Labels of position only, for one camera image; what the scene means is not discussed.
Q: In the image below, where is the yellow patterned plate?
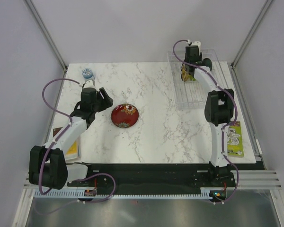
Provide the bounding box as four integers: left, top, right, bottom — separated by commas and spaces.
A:
180, 65, 191, 82

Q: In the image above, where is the red floral plate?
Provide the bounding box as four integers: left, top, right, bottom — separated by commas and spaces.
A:
111, 103, 139, 129

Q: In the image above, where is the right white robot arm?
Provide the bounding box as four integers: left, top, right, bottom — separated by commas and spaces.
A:
181, 42, 237, 186

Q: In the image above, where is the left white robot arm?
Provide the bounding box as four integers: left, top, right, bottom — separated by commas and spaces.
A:
29, 87, 113, 195

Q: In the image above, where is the dark green plate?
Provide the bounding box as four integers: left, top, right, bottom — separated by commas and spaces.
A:
202, 58, 213, 71

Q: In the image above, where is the lime green plate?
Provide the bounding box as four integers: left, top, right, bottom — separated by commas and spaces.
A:
188, 73, 196, 81

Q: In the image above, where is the blue white round jar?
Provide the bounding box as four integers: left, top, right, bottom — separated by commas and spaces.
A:
81, 68, 95, 80

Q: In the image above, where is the yellow white booklet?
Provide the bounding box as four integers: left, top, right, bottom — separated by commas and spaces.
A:
53, 127, 80, 161

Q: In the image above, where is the green printed booklet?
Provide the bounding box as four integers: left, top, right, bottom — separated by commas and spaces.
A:
227, 121, 244, 158

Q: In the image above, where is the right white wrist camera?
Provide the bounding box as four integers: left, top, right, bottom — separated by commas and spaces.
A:
187, 40, 201, 49

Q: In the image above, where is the white wire dish rack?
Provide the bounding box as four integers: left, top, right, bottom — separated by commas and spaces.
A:
168, 49, 233, 110

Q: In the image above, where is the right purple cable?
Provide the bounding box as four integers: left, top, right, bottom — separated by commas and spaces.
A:
172, 39, 240, 205

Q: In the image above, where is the purple cable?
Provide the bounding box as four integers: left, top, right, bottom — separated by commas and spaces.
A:
172, 39, 240, 205
37, 78, 116, 215

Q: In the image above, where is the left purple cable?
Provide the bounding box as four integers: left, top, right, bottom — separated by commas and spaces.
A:
37, 78, 116, 215

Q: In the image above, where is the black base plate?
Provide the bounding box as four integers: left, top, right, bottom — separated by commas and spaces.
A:
78, 164, 236, 194

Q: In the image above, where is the white slotted cable duct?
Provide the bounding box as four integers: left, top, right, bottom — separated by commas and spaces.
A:
34, 188, 218, 200

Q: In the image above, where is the aluminium frame rail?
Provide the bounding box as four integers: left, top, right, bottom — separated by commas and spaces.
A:
24, 170, 281, 189

